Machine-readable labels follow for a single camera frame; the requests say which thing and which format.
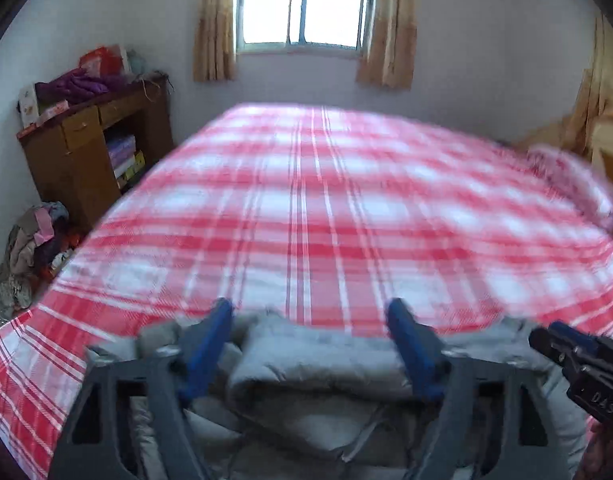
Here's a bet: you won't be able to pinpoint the grey puffer down jacket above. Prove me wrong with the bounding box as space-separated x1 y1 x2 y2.
86 312 587 479

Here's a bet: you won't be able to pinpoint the pile of clothes on floor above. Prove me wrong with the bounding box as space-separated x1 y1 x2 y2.
0 202 83 326

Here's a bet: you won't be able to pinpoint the person's right hand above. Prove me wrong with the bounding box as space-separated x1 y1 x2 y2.
573 422 613 480

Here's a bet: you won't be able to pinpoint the pink folded quilt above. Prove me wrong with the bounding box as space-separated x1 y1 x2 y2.
525 144 613 234

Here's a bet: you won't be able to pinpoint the red white plaid bedsheet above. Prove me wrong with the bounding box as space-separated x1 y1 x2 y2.
0 104 613 479

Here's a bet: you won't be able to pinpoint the stacked boxes under desk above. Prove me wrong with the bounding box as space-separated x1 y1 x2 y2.
106 136 146 190

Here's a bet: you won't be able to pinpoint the cream wooden headboard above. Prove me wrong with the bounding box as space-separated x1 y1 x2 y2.
588 119 613 183

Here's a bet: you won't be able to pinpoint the brown wooden desk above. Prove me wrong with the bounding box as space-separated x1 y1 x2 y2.
19 73 175 232

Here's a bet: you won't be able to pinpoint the purple garment on desk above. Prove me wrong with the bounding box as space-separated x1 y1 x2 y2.
34 68 128 105

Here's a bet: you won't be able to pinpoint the right yellow patterned curtain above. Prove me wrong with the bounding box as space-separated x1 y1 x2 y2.
356 0 417 90

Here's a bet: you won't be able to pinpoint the yellow patterned curtain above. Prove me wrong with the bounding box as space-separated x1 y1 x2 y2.
192 0 236 82
356 0 417 90

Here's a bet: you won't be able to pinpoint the left yellow patterned curtain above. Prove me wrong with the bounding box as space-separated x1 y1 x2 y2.
192 0 236 82

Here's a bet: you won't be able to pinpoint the white red box on desk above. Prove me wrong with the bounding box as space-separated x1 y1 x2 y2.
18 84 70 128

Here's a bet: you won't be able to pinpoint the red gift bag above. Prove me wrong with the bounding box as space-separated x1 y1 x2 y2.
79 44 125 77

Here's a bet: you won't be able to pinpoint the window with green frame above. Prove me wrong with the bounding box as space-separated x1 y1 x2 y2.
236 0 373 54

